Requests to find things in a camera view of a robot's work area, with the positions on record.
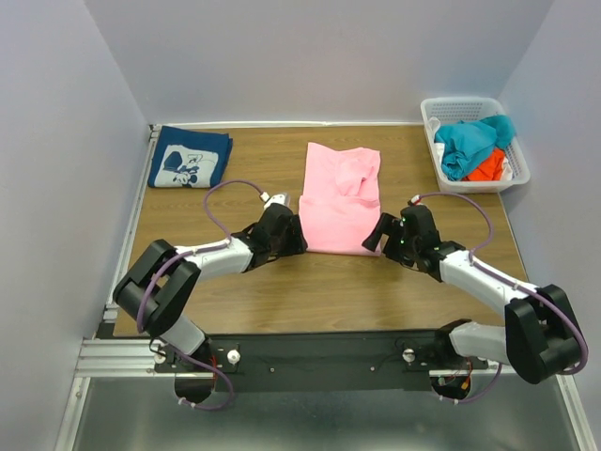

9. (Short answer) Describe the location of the teal t-shirt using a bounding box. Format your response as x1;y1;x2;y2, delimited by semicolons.
436;115;516;181

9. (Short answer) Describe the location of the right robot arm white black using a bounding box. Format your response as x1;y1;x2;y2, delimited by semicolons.
362;204;588;384

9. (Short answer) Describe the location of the orange t-shirt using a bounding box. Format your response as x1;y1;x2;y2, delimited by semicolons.
463;148;505;182

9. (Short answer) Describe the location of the white garment in basket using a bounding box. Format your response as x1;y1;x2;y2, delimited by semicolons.
425;117;445;164

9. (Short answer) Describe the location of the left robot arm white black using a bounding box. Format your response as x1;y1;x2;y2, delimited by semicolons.
113;203;307;359

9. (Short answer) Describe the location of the purple cable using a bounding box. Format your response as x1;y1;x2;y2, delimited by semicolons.
412;191;590;405
136;179;271;411

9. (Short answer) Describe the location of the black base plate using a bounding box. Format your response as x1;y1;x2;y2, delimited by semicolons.
154;329;487;402

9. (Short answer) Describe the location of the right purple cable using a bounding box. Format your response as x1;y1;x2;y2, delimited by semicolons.
412;191;590;405

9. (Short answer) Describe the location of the aluminium frame rail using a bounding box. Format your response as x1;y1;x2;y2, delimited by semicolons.
54;124;161;450

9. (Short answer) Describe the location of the pink t-shirt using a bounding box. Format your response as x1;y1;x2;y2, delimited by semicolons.
299;143;381;257

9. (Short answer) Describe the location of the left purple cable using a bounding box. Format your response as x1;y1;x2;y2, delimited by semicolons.
136;179;271;411

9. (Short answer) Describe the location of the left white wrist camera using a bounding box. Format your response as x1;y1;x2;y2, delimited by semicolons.
259;192;290;210

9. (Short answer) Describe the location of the folded blue printed t-shirt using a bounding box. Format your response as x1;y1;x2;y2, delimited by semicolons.
147;126;233;189

